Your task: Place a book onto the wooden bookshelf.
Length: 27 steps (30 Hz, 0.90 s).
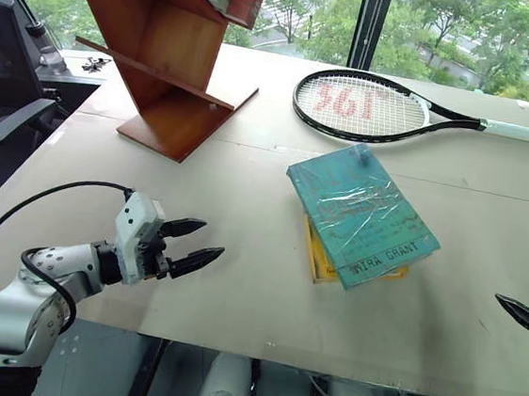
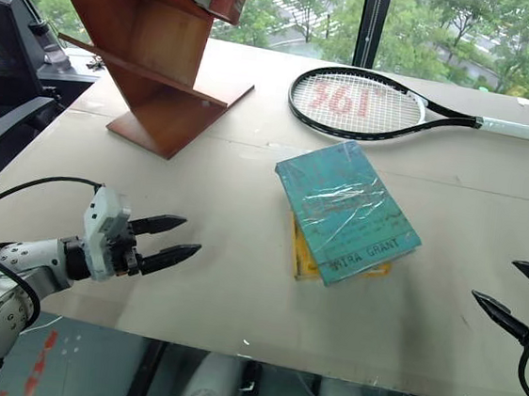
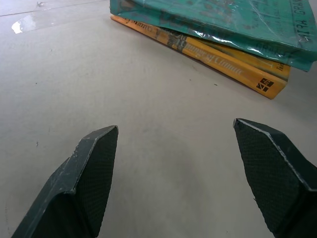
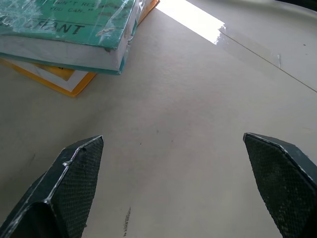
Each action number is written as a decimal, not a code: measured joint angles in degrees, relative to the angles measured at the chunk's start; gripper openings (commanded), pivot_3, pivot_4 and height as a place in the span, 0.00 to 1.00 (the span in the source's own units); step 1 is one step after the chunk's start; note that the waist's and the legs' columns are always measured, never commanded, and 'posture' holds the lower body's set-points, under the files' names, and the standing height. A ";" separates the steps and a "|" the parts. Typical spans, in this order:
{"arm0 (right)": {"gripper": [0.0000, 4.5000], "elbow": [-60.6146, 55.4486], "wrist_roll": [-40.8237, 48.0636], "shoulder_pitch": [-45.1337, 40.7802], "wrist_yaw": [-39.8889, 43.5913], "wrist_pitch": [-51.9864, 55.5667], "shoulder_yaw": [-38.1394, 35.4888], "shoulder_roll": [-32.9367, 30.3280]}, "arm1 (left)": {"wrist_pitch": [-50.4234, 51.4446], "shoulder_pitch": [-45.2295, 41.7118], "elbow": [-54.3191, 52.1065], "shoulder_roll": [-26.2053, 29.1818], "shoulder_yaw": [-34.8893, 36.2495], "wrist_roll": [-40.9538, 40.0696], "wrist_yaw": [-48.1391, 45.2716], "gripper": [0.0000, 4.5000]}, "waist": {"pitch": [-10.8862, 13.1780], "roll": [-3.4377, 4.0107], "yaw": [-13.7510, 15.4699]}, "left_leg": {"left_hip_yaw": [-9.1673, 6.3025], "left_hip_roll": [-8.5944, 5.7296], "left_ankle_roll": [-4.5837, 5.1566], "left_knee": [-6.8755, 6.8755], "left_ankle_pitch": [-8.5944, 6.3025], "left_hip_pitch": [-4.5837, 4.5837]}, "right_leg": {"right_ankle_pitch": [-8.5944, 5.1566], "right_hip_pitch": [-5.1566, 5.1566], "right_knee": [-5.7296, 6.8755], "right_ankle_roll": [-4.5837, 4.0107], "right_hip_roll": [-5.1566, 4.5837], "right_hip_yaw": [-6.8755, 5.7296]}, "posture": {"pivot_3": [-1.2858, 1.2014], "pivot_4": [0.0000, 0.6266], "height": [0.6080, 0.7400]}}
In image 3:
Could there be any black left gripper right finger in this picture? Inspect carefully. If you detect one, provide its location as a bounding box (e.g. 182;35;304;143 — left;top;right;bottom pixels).
233;118;317;238

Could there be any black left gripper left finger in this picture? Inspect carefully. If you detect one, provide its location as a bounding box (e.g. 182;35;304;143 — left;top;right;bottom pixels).
11;125;119;238

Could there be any yellow paperback book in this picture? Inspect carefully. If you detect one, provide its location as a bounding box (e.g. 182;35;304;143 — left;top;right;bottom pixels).
110;14;291;100

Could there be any green plastic-wrapped book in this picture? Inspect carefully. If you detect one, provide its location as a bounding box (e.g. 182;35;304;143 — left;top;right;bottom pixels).
109;0;317;72

